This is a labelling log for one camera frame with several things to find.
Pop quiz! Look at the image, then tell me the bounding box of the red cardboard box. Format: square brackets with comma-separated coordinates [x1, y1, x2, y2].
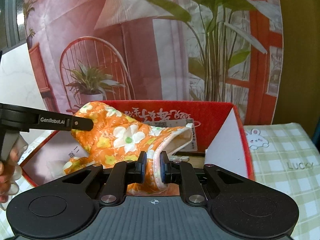
[19, 100, 255, 195]

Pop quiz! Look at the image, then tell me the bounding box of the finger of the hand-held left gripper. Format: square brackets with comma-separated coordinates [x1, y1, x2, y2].
[65, 116, 95, 132]

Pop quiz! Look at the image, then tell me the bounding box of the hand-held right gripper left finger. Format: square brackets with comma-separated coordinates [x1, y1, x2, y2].
[57, 151, 147, 207]

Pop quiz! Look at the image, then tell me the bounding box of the person's left hand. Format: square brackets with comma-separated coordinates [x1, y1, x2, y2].
[0, 135, 28, 204]

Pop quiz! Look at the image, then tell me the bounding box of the dark window frame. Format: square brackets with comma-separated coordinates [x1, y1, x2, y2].
[0, 0, 27, 49]

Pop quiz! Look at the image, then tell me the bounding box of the orange floral cloth sleeve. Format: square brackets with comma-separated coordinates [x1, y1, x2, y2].
[62, 102, 194, 195]

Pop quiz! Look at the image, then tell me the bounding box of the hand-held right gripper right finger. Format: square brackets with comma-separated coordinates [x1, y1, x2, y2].
[160, 151, 250, 205]

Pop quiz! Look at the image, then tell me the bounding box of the green checked tablecloth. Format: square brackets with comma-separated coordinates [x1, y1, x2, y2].
[0, 122, 320, 240]

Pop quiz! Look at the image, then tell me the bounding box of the printed room backdrop cloth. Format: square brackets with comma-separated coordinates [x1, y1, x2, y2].
[22, 0, 284, 125]

